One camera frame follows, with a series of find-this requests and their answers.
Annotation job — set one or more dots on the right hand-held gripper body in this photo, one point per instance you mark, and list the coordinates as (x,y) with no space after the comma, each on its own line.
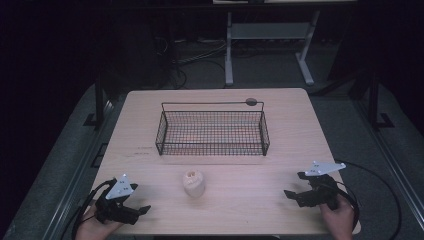
(322,193)

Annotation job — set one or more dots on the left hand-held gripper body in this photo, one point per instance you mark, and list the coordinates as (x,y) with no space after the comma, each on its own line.
(119,190)

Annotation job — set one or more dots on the cream cylindrical roll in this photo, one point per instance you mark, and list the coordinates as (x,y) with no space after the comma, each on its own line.
(193,184)

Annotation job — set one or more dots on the person's right hand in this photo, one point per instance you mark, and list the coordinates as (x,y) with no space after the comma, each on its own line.
(340,221)

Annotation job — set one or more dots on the person's left hand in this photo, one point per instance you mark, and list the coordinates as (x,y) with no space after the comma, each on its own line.
(91,230)

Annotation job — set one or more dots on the aluminium frame rail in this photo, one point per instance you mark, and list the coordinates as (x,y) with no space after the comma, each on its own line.
(71,186)
(390,156)

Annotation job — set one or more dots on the black metal stand post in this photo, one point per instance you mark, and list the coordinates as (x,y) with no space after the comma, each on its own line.
(99,100)
(374,100)

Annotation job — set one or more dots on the white metal desk frame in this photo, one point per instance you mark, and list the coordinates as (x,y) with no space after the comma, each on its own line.
(270,30)

